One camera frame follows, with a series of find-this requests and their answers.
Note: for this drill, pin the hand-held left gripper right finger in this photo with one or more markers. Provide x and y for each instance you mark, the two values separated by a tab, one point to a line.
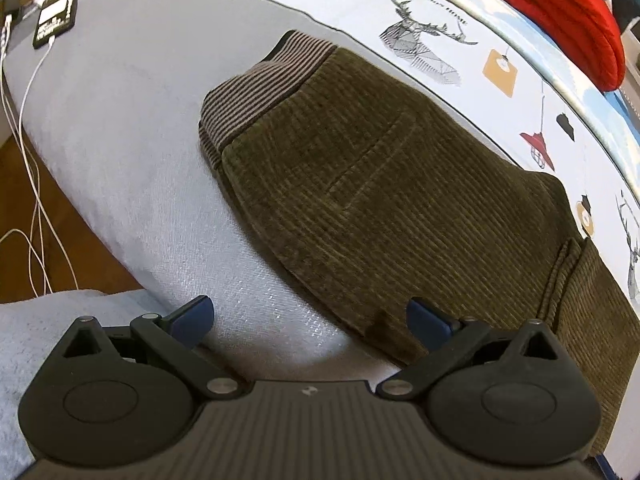
425	320

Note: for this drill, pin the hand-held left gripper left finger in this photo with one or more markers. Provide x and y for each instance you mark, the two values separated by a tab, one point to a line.
192	316

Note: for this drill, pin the black device with screen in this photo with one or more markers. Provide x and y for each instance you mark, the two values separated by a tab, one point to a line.
55	17

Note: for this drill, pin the printed grey bed sheet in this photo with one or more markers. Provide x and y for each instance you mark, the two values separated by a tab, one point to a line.
125	135

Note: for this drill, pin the red folded blanket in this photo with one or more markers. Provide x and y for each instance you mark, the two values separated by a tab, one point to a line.
550	5

